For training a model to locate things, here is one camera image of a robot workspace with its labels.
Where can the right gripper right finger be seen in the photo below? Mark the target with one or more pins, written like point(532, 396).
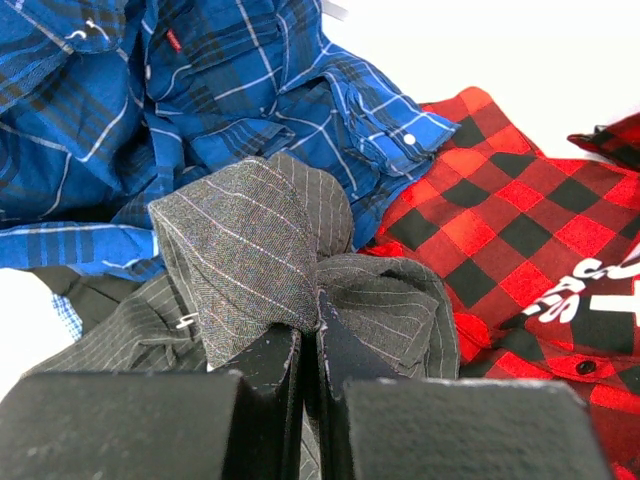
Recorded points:
point(377, 424)

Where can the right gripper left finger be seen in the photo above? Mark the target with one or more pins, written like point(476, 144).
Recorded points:
point(240, 421)

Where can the dark grey pinstripe shirt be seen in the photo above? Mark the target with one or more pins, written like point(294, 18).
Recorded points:
point(250, 248)

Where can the red black plaid shirt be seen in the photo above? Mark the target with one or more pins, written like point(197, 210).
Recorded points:
point(540, 259)

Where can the blue plaid shirt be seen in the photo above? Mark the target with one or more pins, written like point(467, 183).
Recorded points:
point(109, 105)

